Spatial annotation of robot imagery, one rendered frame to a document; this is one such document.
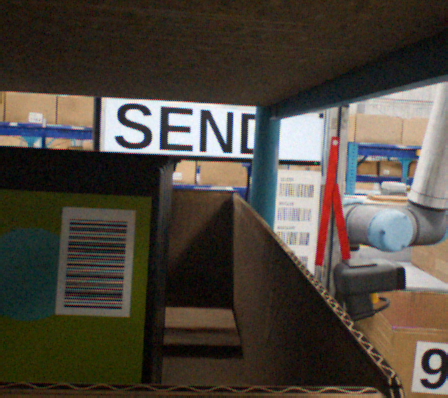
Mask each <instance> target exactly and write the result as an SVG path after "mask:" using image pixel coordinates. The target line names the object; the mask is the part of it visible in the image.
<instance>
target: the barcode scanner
mask: <svg viewBox="0 0 448 398"><path fill-rule="evenodd" d="M334 282H335V285H336V286H337V288H338V289H339V290H340V291H341V292H342V293H343V294H344V299H345V303H346V307H347V310H348V311H349V313H347V314H348V315H349V317H350V318H351V319H352V320H353V321H354V322H355V321H359V320H362V319H365V318H368V317H372V316H374V311H373V304H372V303H376V302H378V296H377V293H380V292H390V291H393V290H395V289H396V290H404V289H406V285H407V281H406V269H405V267H403V266H402V265H400V264H398V263H396V262H395V261H393V260H384V259H369V258H368V257H367V258H357V259H347V260H342V262H341V263H338V264H337V265H335V267H334Z"/></svg>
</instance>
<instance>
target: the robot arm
mask: <svg viewBox="0 0 448 398"><path fill-rule="evenodd" d="M430 115H431V116H430V120H429V124H428V128H427V131H426V135H425V139H424V143H423V147H422V151H421V154H420V158H419V162H418V166H417V170H416V173H415V177H414V181H413V185H412V189H411V191H410V194H409V195H408V199H407V202H406V206H405V207H400V208H379V207H373V206H368V205H364V200H363V199H362V198H349V197H344V198H343V215H344V221H345V227H346V232H347V238H348V244H349V250H350V255H351V259H357V258H359V256H361V252H360V245H365V246H368V247H372V248H375V249H378V250H379V251H381V252H386V253H396V252H400V251H402V250H403V249H405V248H406V247H417V246H423V247H429V246H433V245H437V244H440V243H442V242H443V241H445V240H446V238H447V237H448V214H447V208H448V82H444V83H439V84H438V87H437V91H436V94H435V98H434V102H433V106H432V110H431V113H430Z"/></svg>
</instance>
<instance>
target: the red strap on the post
mask: <svg viewBox="0 0 448 398"><path fill-rule="evenodd" d="M339 144H340V137H335V136H331V143H330V151H329V158H328V165H327V173H326V180H325V187H324V195H323V201H322V208H321V215H320V223H319V230H318V237H317V245H316V252H315V261H314V266H323V259H324V251H325V244H326V237H327V230H328V222H329V215H330V208H331V201H332V203H333V209H334V215H335V221H336V226H337V232H338V238H339V244H340V249H341V255H342V260H347V259H351V255H350V250H349V244H348V238H347V232H346V227H345V221H344V215H343V209H342V204H341V198H340V193H339V187H338V184H334V180H335V173H336V165H337V158H338V151H339Z"/></svg>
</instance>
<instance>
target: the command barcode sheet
mask: <svg viewBox="0 0 448 398"><path fill-rule="evenodd" d="M325 180H326V177H321V172H311V171H292V170H278V182H277V198H276V213H275V229H274V231H275V232H276V233H277V234H278V236H279V237H280V238H281V239H282V240H283V241H284V242H285V243H286V244H287V245H288V247H289V248H290V249H291V250H292V251H293V252H294V253H295V254H296V256H297V257H298V258H299V259H300V260H301V261H302V262H303V264H304V265H305V266H306V268H307V269H308V270H309V271H310V273H311V274H312V275H313V276H314V261H315V251H316V236H317V221H318V206H319V192H320V185H325Z"/></svg>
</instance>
